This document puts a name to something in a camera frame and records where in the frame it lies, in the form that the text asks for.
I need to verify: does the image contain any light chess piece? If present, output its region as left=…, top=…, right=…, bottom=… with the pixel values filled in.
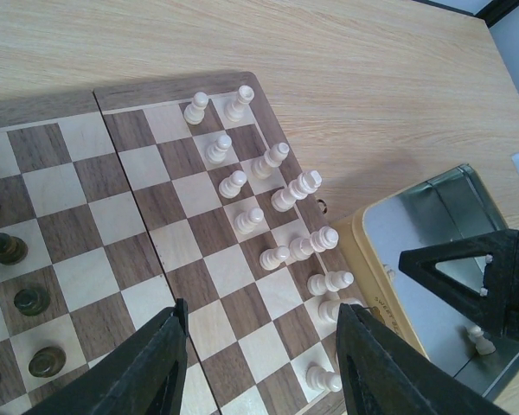
left=251, top=143, right=290, bottom=180
left=289, top=226, right=339, bottom=261
left=306, top=365, right=343, bottom=393

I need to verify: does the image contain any black enclosure frame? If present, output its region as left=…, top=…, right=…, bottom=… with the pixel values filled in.
left=420, top=0, right=519, bottom=29

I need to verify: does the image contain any row of dark chess pieces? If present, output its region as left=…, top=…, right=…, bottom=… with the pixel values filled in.
left=0, top=140, right=67, bottom=403

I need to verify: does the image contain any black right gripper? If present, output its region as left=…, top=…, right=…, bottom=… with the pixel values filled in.
left=399, top=229, right=519, bottom=342

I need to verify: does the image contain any light pawn in tin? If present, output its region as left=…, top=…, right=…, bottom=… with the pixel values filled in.
left=467, top=325, right=496, bottom=355

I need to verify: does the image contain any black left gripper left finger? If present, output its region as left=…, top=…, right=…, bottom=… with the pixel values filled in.
left=27, top=298, right=189, bottom=414

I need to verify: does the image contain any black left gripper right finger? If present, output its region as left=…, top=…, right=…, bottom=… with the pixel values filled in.
left=336, top=303, right=505, bottom=415

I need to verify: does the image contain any wooden chess board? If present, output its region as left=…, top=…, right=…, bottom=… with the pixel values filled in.
left=0, top=72, right=346, bottom=414

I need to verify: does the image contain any gold tin box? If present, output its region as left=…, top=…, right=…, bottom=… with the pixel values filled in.
left=333, top=164, right=519, bottom=400

